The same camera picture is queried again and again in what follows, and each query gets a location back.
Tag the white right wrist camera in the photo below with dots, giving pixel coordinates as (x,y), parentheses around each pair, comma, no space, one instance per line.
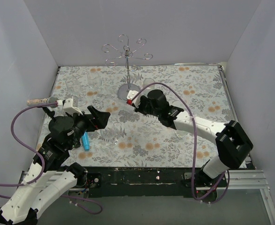
(133,98)

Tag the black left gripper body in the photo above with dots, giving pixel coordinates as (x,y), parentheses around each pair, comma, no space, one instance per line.
(90,122)

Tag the ribbed short glass near rack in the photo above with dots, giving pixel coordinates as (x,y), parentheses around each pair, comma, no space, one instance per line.
(147,82)

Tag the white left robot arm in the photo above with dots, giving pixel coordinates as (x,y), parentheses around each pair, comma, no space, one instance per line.
(32,197)

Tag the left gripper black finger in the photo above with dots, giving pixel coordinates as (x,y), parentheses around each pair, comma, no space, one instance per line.
(89,123)
(100,119)

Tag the blue microphone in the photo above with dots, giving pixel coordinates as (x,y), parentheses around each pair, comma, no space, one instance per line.
(85,141)

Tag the black base frame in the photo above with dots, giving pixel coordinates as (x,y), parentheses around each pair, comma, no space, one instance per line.
(141,181)

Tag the clear wine glass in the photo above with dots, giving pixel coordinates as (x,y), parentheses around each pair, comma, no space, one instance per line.
(109,135)
(74,88)
(94,80)

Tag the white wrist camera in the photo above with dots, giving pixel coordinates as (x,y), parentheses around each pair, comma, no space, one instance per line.
(70,105)
(133,98)

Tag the chrome wine glass rack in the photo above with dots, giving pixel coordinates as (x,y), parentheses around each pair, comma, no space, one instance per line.
(126,53)

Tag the clear wine glass left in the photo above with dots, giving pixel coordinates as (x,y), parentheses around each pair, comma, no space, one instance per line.
(74,88)

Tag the glitter silver microphone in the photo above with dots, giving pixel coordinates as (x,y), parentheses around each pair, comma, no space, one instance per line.
(51,101)

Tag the floral table cloth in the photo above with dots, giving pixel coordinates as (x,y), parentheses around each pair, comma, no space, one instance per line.
(143,140)

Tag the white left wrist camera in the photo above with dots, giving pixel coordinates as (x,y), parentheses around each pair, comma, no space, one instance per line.
(70,105)

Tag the clear wine glass front centre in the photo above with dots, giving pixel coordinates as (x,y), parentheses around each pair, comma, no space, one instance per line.
(109,135)

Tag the short glass front right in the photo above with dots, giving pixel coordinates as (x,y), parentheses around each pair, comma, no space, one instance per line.
(180,133)

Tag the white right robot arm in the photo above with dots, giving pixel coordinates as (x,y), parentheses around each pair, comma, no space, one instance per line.
(233,144)

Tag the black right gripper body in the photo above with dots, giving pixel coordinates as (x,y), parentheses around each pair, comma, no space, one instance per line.
(141,106)

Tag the clear wine glass back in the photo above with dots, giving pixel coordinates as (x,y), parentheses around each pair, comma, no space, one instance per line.
(94,80)

